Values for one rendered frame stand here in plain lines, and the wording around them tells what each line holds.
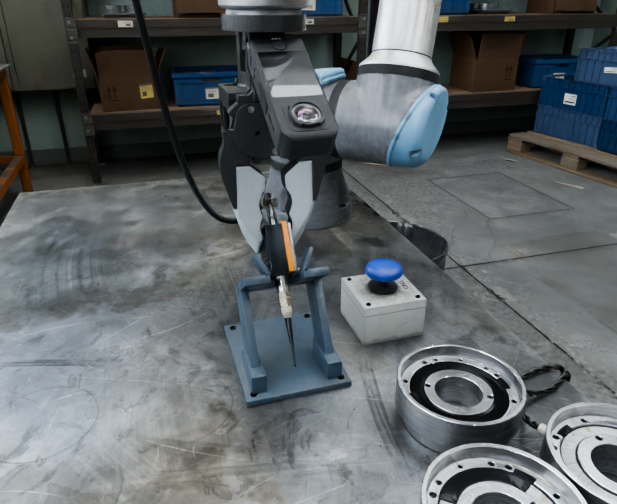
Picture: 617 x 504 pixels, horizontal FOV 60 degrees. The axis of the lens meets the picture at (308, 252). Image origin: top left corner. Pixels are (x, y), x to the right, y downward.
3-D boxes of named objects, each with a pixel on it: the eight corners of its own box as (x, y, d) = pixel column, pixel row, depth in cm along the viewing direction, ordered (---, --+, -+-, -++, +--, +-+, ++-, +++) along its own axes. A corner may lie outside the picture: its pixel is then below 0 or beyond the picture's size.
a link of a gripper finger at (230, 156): (264, 203, 51) (272, 111, 48) (269, 210, 50) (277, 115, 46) (215, 203, 50) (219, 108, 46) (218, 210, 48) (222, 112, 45)
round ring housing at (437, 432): (423, 476, 41) (429, 435, 39) (376, 387, 50) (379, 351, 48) (544, 451, 43) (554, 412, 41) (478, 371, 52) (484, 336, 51)
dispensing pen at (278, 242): (284, 368, 48) (256, 187, 50) (276, 367, 52) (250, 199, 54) (308, 364, 48) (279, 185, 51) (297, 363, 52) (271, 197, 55)
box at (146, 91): (173, 108, 356) (167, 48, 340) (95, 114, 340) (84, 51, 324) (165, 98, 390) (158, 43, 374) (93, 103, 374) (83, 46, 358)
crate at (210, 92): (244, 95, 403) (243, 64, 394) (252, 104, 370) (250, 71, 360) (173, 98, 392) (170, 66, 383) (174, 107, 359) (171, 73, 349)
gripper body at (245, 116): (292, 139, 55) (291, 11, 50) (318, 161, 48) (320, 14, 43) (218, 144, 53) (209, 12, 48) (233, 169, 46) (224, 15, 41)
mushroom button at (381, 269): (406, 310, 58) (409, 269, 56) (371, 315, 57) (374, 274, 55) (390, 292, 61) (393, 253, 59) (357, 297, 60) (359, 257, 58)
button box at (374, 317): (423, 334, 58) (428, 295, 56) (362, 345, 56) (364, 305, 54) (392, 298, 65) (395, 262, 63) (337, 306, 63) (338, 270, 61)
